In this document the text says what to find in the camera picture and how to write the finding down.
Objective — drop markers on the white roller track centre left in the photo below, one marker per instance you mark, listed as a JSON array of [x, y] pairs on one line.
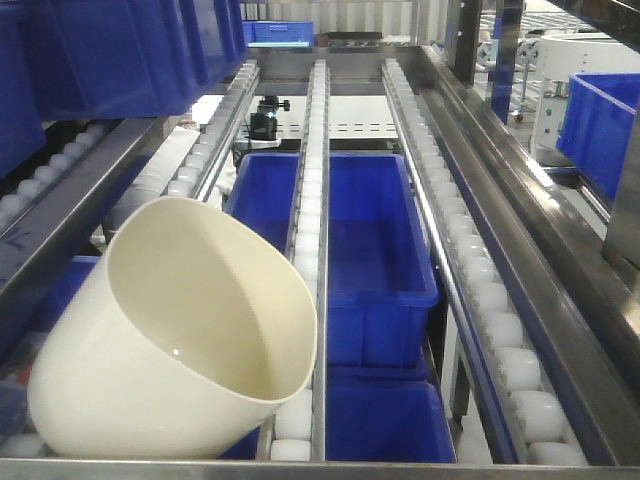
[[189, 162]]

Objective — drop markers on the black camera on tripod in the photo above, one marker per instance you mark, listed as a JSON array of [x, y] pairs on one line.
[[263, 123]]

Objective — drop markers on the blue crates upper left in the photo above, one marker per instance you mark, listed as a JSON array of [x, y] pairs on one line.
[[90, 60]]

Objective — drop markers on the blue crate lower layer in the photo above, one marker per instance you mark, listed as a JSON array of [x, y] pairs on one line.
[[381, 284]]

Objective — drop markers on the white plastic bin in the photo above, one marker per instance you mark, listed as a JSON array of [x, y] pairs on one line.
[[190, 331]]

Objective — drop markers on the stainless steel shelf rack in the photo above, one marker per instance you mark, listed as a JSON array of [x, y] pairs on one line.
[[579, 313]]

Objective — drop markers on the blue crate lower front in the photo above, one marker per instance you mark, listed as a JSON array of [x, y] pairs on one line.
[[373, 414]]

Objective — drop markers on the white roller track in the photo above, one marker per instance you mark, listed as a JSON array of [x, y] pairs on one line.
[[310, 250], [189, 162], [520, 410]]

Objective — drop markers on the blue crate far right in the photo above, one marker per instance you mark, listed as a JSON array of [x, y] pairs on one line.
[[597, 126]]

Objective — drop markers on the blue crate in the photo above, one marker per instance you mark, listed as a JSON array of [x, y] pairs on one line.
[[373, 414], [597, 126]]

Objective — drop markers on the white roller track middle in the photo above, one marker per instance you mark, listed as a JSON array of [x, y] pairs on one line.
[[310, 250]]

